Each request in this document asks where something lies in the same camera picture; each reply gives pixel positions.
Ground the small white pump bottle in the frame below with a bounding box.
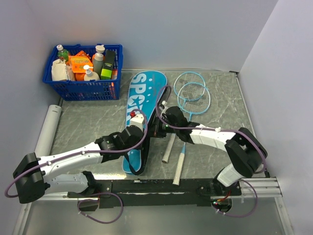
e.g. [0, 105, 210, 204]
[83, 65, 100, 81]

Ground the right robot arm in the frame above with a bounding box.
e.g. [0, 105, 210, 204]
[155, 106, 268, 195]

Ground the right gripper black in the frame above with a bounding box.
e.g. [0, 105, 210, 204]
[144, 115, 179, 138]

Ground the green bottle white cap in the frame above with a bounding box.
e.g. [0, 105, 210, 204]
[56, 45, 70, 62]

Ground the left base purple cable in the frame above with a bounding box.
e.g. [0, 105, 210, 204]
[77, 192, 124, 224]

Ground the grey bottle white pump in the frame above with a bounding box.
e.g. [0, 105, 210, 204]
[92, 45, 105, 77]

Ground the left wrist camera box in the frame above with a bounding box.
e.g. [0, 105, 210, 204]
[129, 111, 145, 131]

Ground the beige cloth bag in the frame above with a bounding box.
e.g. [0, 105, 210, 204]
[51, 59, 75, 81]

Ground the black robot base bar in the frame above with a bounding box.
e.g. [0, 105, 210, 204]
[67, 178, 243, 209]

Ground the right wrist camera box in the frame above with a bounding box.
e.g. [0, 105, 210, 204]
[157, 100, 168, 114]

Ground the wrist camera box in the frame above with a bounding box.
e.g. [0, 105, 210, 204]
[129, 111, 145, 131]
[157, 100, 168, 114]

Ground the orange snack box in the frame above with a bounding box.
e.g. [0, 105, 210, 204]
[68, 56, 93, 73]

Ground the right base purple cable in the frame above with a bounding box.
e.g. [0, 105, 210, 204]
[211, 180, 259, 218]

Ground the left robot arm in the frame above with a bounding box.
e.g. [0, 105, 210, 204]
[13, 125, 147, 204]

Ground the black and green box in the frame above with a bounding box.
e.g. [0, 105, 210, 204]
[100, 49, 116, 80]

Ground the orange round item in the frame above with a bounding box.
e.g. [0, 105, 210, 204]
[75, 73, 85, 81]

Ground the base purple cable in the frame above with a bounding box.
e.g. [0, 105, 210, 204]
[77, 192, 124, 224]
[211, 180, 259, 218]

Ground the blue racket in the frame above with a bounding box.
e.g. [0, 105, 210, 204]
[162, 71, 205, 163]
[172, 82, 211, 186]

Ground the blue SPORT racket cover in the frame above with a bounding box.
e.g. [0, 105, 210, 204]
[122, 70, 167, 175]

